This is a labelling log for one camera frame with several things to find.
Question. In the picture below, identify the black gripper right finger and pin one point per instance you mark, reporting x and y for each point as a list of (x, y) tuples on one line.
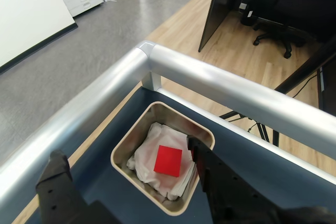
[(228, 192)]

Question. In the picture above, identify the gripper black left finger with grey tip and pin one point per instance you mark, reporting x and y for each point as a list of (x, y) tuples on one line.
[(57, 190)]

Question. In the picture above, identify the red cube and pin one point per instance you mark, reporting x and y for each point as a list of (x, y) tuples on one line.
[(168, 161)]

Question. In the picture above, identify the beige metal box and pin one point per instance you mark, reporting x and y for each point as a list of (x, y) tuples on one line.
[(168, 116)]

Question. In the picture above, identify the dark blue mat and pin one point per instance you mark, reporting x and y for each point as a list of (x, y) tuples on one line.
[(249, 169)]

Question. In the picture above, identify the white crumpled paper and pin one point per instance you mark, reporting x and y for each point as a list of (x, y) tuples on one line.
[(147, 153)]

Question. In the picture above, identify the black tripod stand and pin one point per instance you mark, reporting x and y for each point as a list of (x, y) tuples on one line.
[(302, 74)]

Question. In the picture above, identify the black office chair base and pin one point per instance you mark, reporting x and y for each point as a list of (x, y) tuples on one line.
[(275, 33)]

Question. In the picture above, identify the black desk partition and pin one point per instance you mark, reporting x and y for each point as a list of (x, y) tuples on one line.
[(218, 3)]

